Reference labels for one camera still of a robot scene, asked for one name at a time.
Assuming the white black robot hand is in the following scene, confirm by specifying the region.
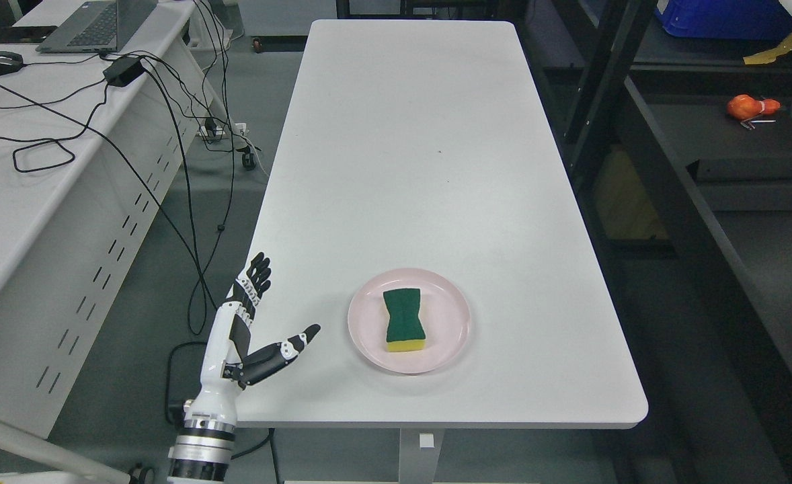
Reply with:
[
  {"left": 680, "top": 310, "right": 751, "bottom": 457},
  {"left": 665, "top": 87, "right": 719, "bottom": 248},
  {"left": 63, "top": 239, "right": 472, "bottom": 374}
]
[{"left": 189, "top": 252, "right": 321, "bottom": 421}]

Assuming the yellow green sponge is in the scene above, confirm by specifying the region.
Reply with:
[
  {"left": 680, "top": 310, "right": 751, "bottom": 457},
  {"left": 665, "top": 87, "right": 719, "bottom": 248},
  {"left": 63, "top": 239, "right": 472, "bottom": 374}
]
[{"left": 383, "top": 288, "right": 426, "bottom": 352}]

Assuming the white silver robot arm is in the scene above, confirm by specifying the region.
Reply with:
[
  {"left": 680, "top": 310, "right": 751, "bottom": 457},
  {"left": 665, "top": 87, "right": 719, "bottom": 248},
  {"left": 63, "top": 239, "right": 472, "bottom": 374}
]
[{"left": 167, "top": 397, "right": 237, "bottom": 483}]

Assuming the black metal shelf rack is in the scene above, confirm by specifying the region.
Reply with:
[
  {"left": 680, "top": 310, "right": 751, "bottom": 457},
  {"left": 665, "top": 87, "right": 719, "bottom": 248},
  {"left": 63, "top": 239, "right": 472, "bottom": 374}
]
[{"left": 514, "top": 1, "right": 792, "bottom": 483}]

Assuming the orange toy on shelf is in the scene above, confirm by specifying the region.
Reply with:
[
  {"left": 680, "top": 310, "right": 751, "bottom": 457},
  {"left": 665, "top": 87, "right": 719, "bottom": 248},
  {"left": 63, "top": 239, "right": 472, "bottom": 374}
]
[{"left": 727, "top": 94, "right": 781, "bottom": 122}]

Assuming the pink round plate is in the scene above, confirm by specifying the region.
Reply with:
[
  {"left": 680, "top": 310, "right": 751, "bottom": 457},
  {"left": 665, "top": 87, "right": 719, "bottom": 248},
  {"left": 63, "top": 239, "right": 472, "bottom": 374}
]
[{"left": 348, "top": 268, "right": 472, "bottom": 374}]

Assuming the white side desk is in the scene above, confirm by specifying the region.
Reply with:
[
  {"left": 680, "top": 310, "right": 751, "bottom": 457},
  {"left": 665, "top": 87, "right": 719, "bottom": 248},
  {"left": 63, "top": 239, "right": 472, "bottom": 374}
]
[{"left": 0, "top": 1, "right": 224, "bottom": 438}]

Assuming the white table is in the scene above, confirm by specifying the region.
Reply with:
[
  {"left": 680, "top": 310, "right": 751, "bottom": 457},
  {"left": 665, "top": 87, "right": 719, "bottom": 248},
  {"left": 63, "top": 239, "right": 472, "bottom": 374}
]
[{"left": 237, "top": 19, "right": 648, "bottom": 482}]

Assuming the black power adapter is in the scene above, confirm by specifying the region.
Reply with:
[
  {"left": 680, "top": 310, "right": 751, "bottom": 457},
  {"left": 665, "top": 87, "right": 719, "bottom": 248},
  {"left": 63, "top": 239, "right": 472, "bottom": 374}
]
[{"left": 103, "top": 55, "right": 146, "bottom": 87}]

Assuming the grey laptop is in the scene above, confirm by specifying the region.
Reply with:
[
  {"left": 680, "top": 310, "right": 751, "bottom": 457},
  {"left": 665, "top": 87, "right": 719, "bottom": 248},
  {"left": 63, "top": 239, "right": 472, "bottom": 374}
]
[{"left": 36, "top": 1, "right": 157, "bottom": 53}]

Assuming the blue plastic bin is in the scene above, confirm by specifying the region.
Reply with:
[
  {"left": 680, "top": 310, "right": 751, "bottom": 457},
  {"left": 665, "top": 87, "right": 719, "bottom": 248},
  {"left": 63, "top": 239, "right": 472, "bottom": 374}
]
[{"left": 654, "top": 1, "right": 792, "bottom": 40}]

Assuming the yellow tape strip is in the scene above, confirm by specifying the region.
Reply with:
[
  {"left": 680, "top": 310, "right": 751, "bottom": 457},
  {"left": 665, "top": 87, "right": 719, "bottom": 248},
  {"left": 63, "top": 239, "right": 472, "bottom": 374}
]
[{"left": 743, "top": 32, "right": 792, "bottom": 65}]

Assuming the black cable on desk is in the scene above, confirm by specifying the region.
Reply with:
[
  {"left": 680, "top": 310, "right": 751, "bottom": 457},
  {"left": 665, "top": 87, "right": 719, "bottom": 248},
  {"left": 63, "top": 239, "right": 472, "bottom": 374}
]
[{"left": 0, "top": 64, "right": 111, "bottom": 174}]

